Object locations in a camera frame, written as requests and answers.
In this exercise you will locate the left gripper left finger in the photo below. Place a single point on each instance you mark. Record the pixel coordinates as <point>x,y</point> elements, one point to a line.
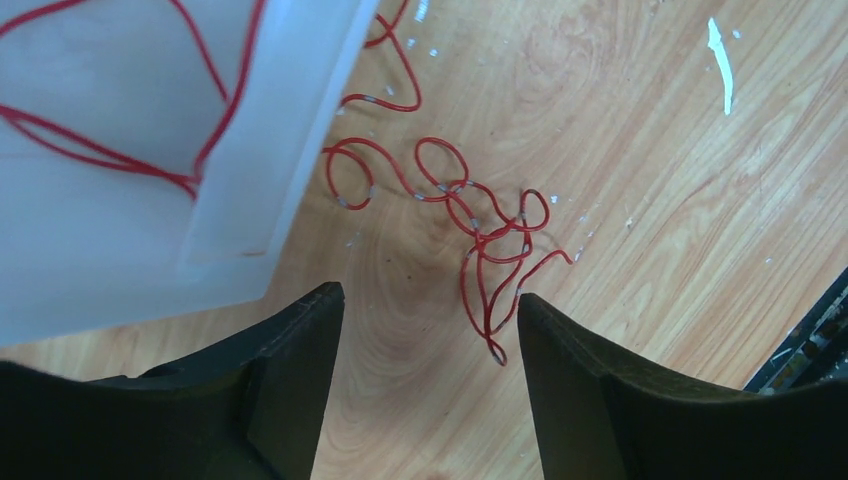
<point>250,406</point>

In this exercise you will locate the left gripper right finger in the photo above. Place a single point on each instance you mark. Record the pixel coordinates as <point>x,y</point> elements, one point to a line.
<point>601,411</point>

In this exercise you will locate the white plastic bin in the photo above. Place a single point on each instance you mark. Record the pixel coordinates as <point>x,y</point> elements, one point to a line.
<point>154,153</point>

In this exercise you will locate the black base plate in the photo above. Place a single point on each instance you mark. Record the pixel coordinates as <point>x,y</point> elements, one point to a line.
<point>813,351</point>

